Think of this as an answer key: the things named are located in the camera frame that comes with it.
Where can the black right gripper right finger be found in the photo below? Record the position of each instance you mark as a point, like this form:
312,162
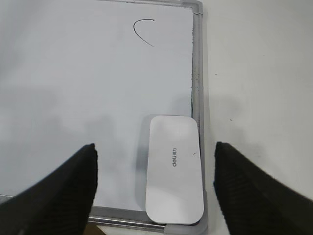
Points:
254,203

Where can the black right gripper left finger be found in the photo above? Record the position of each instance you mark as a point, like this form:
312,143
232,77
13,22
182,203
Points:
59,204

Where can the white rectangular whiteboard eraser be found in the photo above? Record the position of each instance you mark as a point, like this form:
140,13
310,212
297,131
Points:
174,190

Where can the aluminium framed whiteboard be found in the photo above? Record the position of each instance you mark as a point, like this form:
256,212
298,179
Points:
74,72

